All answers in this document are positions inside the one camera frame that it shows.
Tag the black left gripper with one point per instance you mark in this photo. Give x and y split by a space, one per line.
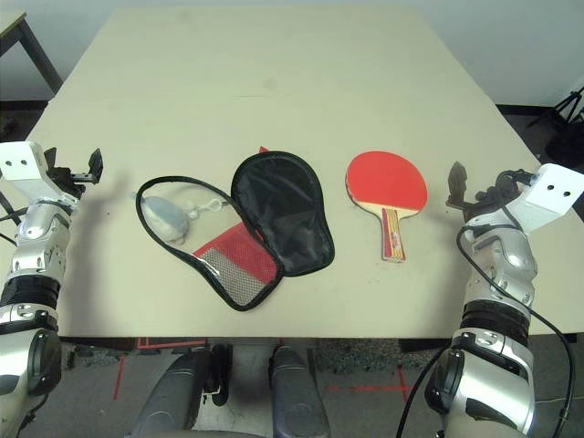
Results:
64 180

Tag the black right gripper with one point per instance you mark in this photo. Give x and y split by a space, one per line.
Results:
490 201

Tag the red ping-pong paddle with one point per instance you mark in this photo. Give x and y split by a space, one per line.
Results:
388 178

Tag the white plush zipper charm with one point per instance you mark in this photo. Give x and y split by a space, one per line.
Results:
166 219

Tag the red black paddle case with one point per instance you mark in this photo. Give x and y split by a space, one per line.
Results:
283 214

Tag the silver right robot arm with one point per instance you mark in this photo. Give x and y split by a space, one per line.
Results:
497 269

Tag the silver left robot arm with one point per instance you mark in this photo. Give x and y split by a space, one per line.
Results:
36 255

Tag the black framed side table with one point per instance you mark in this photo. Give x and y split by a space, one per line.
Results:
41 57

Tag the black tripod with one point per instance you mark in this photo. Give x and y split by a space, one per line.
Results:
568 105

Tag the grey robot left leg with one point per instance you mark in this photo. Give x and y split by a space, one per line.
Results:
173 392

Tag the grey robot leg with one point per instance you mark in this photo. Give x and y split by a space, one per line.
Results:
296 392
173 392

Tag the grey robot right leg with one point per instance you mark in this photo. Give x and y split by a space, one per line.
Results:
296 392

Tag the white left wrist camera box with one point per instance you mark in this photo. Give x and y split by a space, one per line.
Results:
20 166

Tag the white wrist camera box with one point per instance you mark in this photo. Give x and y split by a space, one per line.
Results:
20 166
549 191

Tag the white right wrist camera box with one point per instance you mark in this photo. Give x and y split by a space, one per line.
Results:
549 191

